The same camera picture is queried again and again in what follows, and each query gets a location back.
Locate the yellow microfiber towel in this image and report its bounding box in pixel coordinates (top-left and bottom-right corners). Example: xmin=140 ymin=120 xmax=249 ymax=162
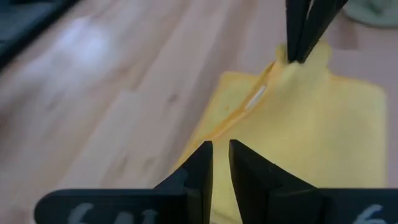
xmin=169 ymin=39 xmax=388 ymax=224

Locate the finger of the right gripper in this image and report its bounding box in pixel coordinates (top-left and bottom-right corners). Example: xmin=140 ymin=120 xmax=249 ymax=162
xmin=296 ymin=0 xmax=349 ymax=65
xmin=285 ymin=0 xmax=312 ymax=63

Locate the pale green microfiber towel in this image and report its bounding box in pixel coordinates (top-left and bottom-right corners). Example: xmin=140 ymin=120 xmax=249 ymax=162
xmin=343 ymin=0 xmax=398 ymax=29

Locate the white sewn towel label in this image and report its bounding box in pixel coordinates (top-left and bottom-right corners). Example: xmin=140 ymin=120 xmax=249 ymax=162
xmin=245 ymin=85 xmax=268 ymax=111

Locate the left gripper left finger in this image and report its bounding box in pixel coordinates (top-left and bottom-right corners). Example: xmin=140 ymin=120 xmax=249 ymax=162
xmin=34 ymin=140 xmax=215 ymax=224

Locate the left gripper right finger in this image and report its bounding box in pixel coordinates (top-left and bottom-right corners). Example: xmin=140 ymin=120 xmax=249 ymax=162
xmin=228 ymin=139 xmax=398 ymax=224

